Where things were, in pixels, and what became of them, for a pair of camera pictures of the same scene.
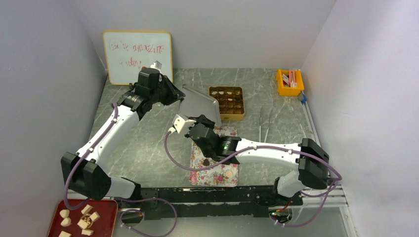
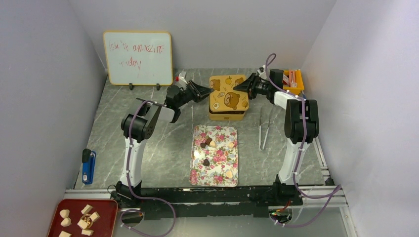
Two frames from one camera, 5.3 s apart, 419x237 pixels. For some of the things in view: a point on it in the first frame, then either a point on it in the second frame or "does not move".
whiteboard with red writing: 127,52 does not move
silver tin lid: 194,104 → 224,98
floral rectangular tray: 223,175 does not move
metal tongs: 260,131 does not move
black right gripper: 203,121 → 252,87
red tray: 100,216 does not move
